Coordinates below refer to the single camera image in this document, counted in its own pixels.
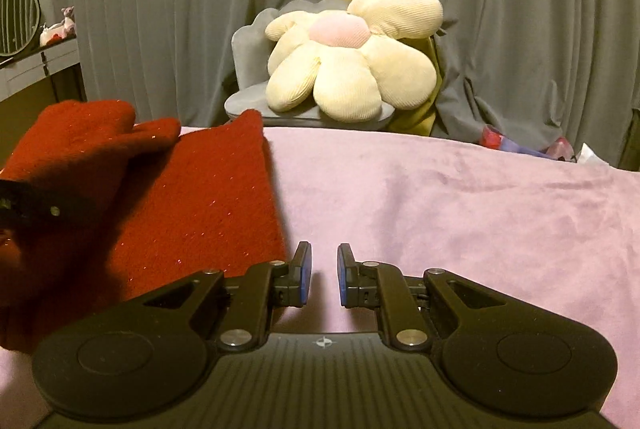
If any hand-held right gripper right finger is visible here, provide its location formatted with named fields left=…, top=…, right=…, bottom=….
left=336, top=243, right=501, bottom=352

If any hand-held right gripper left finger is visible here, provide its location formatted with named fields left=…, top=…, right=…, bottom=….
left=142, top=240, right=314, bottom=352

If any red knitted cardigan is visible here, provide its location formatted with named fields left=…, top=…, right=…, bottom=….
left=0, top=99, right=288, bottom=352

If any pink and white plush toy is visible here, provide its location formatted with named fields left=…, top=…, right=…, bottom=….
left=39, top=6, right=77, bottom=48

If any white crumpled tissue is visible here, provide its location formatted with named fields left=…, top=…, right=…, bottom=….
left=575, top=142, right=612, bottom=168

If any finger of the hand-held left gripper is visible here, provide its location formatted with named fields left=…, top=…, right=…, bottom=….
left=0, top=178, right=97, bottom=231

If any pink plush blanket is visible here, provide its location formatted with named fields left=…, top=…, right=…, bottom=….
left=0, top=125, right=640, bottom=425

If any colourful crumpled cloth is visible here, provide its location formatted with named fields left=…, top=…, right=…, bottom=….
left=477, top=123, right=577, bottom=163

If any grey dressing table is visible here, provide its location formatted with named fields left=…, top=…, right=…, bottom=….
left=0, top=34, right=87, bottom=132

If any cream flower-shaped pillow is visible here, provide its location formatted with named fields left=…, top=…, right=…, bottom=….
left=264, top=0, right=445, bottom=123

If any grey shell-back chair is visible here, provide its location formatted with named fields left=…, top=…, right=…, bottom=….
left=223, top=0, right=447, bottom=131

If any oval dark-framed mirror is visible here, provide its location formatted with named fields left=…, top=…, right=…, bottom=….
left=0, top=0, right=42, bottom=58

